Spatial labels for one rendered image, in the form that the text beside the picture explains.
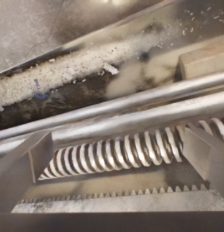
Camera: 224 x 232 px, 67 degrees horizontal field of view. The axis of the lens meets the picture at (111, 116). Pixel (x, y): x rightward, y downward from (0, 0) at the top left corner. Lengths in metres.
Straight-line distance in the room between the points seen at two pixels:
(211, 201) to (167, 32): 0.36
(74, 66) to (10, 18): 0.59
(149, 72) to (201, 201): 0.35
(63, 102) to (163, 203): 0.46
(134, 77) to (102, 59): 0.10
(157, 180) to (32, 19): 0.89
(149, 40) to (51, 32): 0.60
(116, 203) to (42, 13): 0.87
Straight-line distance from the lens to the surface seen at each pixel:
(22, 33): 1.04
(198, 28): 0.48
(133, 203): 0.24
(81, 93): 0.55
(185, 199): 0.23
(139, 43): 0.47
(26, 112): 0.69
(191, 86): 0.29
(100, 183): 0.30
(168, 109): 0.24
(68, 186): 0.34
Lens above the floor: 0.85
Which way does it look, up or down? 51 degrees down
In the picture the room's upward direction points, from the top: 169 degrees counter-clockwise
